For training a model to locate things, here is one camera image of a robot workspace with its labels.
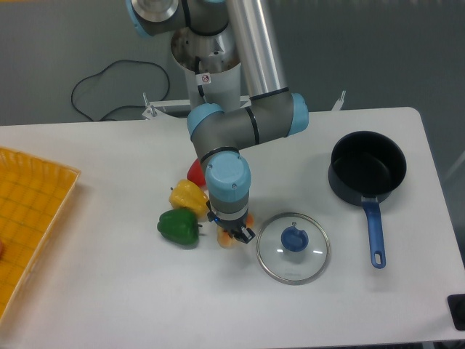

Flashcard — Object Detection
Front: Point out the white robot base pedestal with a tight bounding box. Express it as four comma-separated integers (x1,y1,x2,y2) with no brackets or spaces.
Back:
171,26,241,112

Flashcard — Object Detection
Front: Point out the white mounting bracket with bolts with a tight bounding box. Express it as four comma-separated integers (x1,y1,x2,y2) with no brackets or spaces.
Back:
142,92,191,120

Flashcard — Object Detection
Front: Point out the orange flower-shaped bread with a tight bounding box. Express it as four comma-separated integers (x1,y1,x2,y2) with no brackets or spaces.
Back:
217,214,254,249

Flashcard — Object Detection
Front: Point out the black device at table edge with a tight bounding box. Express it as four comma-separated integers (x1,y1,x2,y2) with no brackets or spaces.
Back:
447,294,465,331

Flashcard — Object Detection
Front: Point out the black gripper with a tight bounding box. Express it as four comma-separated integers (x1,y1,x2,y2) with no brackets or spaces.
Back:
206,201,255,243

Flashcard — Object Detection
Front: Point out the dark blue saucepan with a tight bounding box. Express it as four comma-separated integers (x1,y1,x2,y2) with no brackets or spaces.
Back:
328,131,407,269

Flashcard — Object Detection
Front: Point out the green bell pepper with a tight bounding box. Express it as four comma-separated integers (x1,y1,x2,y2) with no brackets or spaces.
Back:
157,208,203,249

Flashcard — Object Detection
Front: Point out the black cable on floor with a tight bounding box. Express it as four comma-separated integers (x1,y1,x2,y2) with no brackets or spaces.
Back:
70,60,171,122

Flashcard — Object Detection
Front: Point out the glass pot lid blue knob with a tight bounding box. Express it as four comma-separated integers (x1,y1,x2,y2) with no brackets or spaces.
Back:
256,212,331,285

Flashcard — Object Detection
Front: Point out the yellow plastic basket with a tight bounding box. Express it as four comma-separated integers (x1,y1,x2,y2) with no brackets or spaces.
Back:
1,146,81,316

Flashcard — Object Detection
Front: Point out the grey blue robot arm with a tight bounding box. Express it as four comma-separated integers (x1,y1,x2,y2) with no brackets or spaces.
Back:
126,1,309,243

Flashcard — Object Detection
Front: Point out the red bell pepper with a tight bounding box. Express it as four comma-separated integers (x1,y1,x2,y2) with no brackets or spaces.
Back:
186,159,206,188

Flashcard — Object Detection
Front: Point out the yellow bell pepper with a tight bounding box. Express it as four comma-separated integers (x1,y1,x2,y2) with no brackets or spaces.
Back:
169,179,209,220

